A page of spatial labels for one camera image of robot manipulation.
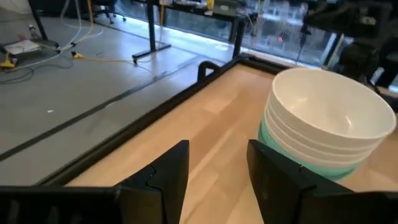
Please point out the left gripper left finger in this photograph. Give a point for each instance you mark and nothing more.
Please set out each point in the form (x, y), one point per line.
(161, 186)

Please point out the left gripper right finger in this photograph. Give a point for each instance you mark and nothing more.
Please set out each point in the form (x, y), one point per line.
(276, 186)

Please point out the white plastic bowl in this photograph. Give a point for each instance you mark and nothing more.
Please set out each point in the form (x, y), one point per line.
(326, 102)
(311, 147)
(311, 138)
(311, 156)

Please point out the teal plastic bowl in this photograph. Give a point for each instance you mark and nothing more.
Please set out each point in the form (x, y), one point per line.
(335, 176)
(264, 132)

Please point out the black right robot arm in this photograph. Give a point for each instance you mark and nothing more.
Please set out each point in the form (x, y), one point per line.
(367, 18)

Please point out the black desk leg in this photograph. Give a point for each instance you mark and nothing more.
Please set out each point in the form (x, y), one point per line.
(238, 37)
(151, 31)

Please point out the cluttered desk top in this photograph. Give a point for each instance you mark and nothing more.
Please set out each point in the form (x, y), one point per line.
(192, 6)

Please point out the black office chair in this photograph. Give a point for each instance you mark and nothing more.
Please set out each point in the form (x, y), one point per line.
(107, 9)

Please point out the white flat box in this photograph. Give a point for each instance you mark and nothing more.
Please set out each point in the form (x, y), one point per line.
(21, 46)

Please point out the yellow hand tool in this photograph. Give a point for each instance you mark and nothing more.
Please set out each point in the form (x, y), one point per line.
(7, 62)

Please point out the small clear bottle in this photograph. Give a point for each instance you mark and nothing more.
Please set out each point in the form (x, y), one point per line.
(33, 31)

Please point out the black stand leg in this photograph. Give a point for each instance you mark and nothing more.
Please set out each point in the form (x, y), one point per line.
(38, 21)

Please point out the black aluminium table frame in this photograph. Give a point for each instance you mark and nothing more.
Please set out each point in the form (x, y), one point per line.
(140, 124)

